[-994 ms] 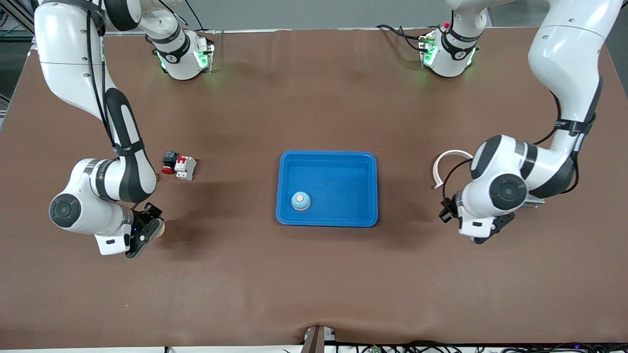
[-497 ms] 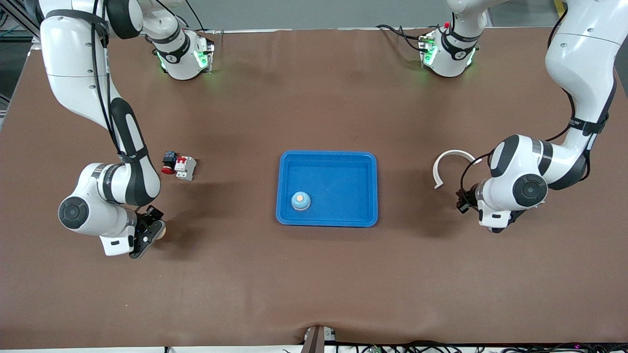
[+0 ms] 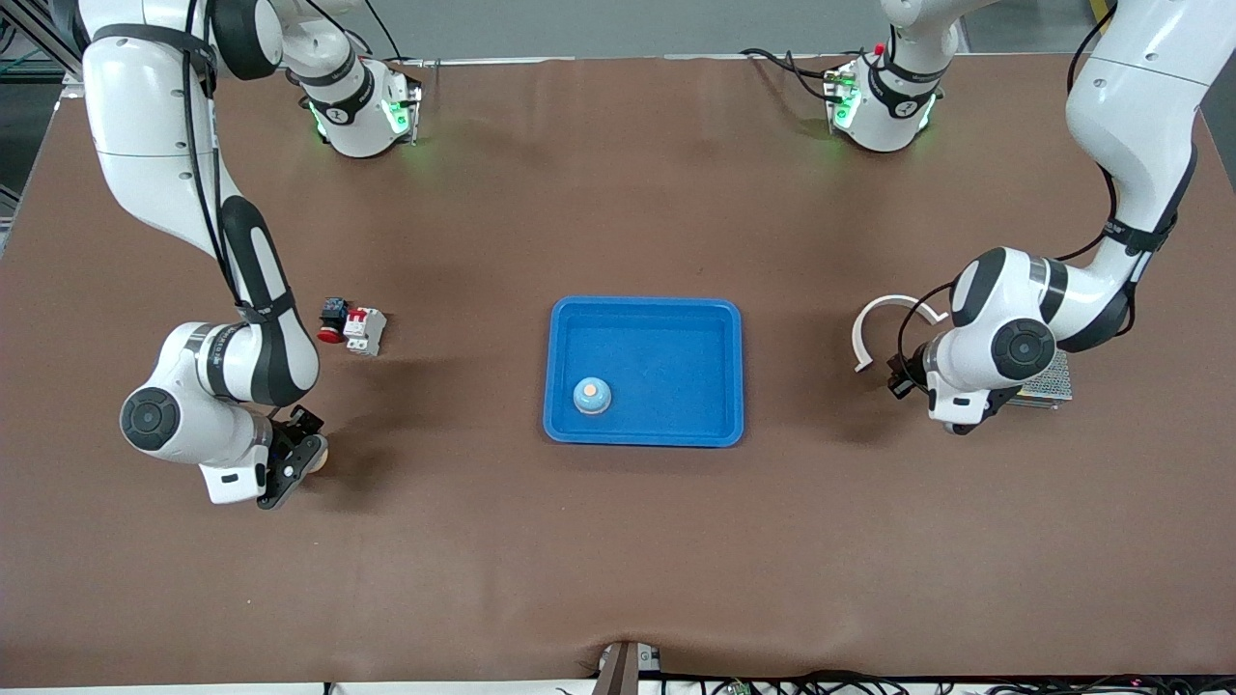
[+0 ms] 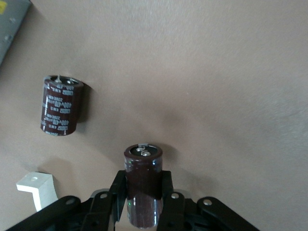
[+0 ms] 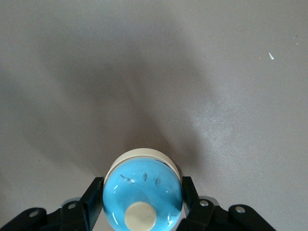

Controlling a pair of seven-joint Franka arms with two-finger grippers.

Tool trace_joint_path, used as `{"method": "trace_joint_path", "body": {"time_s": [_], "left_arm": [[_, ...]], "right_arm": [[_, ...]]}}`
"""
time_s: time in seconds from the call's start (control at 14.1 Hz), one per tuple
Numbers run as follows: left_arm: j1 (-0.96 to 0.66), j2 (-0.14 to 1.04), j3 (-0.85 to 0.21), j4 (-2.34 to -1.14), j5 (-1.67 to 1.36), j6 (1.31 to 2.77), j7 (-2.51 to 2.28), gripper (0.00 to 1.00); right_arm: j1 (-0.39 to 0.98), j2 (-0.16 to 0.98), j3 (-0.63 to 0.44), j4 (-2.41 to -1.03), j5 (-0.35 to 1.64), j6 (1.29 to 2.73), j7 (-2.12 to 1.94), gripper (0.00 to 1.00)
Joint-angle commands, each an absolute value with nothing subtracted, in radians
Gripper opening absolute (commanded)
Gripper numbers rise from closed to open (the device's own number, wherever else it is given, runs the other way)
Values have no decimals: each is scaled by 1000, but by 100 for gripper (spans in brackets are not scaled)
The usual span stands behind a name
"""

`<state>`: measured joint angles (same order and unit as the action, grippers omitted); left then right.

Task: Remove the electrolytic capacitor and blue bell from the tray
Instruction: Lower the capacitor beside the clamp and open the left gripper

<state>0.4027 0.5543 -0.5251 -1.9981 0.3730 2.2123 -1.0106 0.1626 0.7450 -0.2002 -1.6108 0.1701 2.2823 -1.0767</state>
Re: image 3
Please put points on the light blue call bell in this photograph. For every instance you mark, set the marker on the light blue call bell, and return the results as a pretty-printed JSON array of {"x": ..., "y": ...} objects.
[
  {"x": 592, "y": 396},
  {"x": 322, "y": 454}
]

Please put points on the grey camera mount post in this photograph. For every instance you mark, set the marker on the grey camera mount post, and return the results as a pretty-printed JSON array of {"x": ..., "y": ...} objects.
[{"x": 623, "y": 671}]

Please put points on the metal mesh power supply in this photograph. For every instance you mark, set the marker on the metal mesh power supply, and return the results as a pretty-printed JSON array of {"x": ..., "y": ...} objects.
[{"x": 1054, "y": 384}]

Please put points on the white circuit breaker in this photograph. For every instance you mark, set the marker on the white circuit breaker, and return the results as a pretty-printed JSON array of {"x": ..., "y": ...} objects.
[{"x": 365, "y": 331}]

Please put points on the white curved bracket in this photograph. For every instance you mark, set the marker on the white curved bracket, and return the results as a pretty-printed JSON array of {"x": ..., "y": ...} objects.
[{"x": 874, "y": 314}]

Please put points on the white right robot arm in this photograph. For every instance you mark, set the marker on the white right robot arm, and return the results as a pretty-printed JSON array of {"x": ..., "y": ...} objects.
[{"x": 145, "y": 97}]

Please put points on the aluminium frame post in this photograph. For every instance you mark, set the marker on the aluminium frame post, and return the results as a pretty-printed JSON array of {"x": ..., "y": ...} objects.
[{"x": 48, "y": 43}]

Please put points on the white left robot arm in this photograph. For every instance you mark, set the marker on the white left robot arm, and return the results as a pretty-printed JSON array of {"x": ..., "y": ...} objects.
[{"x": 1130, "y": 106}]

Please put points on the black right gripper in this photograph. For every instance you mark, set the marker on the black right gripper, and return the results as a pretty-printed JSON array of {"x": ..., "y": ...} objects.
[{"x": 286, "y": 446}]

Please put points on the silver table edge rail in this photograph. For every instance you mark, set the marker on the silver table edge rail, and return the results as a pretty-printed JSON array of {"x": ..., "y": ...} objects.
[{"x": 579, "y": 61}]

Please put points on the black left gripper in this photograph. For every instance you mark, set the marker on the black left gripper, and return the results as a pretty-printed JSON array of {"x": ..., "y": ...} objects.
[{"x": 902, "y": 375}]

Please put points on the red emergency stop button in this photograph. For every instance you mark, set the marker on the red emergency stop button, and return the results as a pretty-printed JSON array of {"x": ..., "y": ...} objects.
[{"x": 333, "y": 314}]

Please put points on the blue plastic tray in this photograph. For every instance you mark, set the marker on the blue plastic tray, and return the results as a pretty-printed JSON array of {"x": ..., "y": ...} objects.
[{"x": 666, "y": 357}]

